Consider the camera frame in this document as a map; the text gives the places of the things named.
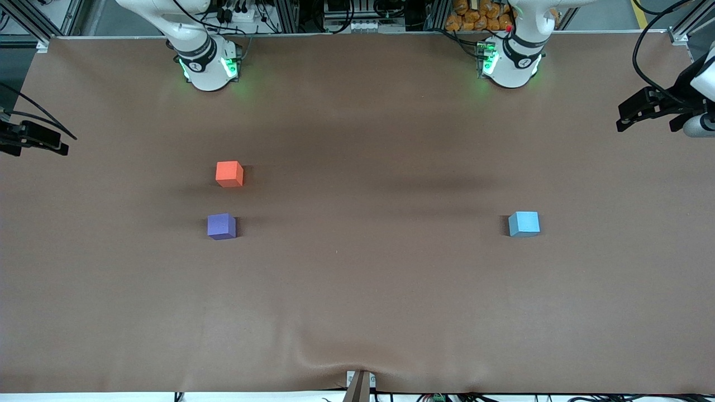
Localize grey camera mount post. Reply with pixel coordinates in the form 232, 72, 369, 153
345, 370, 376, 402

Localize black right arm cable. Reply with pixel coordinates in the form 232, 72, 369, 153
0, 83, 78, 141

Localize purple cube block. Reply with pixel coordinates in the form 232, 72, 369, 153
207, 213, 237, 241

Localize white power strip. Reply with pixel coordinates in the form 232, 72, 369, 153
219, 7, 264, 24

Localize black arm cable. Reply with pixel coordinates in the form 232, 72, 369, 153
632, 0, 715, 108
0, 83, 78, 141

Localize brown table mat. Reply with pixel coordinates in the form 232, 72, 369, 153
0, 31, 715, 395

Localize orange cube block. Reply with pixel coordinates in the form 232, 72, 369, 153
215, 161, 245, 188

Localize white terminal block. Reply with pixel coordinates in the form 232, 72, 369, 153
334, 19, 406, 34

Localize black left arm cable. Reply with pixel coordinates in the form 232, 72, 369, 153
632, 0, 715, 108

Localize light blue cube block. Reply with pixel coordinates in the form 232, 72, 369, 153
508, 211, 541, 238

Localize orange snack bag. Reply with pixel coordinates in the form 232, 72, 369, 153
445, 0, 516, 32

